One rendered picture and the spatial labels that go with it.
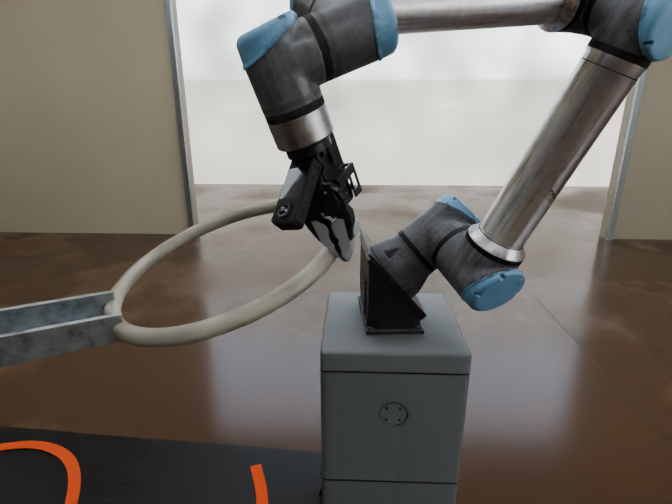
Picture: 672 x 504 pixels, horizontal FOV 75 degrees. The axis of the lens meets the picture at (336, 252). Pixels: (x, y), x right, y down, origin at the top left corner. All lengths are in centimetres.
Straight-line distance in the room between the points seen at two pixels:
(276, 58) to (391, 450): 108
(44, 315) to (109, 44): 489
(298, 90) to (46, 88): 549
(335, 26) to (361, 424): 101
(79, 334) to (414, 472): 98
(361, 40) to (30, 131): 571
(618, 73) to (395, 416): 94
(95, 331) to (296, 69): 52
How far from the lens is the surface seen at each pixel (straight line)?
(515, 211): 106
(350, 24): 65
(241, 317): 68
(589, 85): 101
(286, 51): 62
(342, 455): 138
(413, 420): 131
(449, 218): 121
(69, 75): 589
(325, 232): 72
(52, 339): 83
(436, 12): 87
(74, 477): 228
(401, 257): 121
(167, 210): 559
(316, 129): 64
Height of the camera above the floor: 146
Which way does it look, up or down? 18 degrees down
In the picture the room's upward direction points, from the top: straight up
